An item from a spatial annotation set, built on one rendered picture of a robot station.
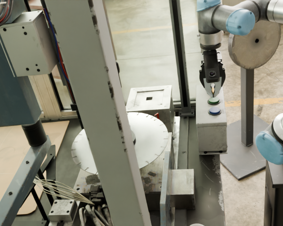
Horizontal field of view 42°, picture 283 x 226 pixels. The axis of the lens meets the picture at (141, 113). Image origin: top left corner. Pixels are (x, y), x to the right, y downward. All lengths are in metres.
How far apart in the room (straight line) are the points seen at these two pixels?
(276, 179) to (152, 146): 0.45
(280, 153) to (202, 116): 0.35
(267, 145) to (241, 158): 1.32
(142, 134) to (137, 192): 0.82
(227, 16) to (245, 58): 1.02
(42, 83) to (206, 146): 0.79
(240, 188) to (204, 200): 1.09
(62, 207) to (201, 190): 0.47
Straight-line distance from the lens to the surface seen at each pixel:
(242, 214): 2.22
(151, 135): 1.24
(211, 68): 1.24
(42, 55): 0.83
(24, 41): 0.83
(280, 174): 1.37
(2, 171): 1.64
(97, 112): 0.36
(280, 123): 1.17
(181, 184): 1.23
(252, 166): 2.46
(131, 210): 0.45
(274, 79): 3.38
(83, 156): 1.22
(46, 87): 1.74
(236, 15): 1.13
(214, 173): 1.37
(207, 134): 1.38
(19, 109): 0.93
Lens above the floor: 1.70
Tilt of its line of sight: 34 degrees down
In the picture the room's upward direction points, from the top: 11 degrees counter-clockwise
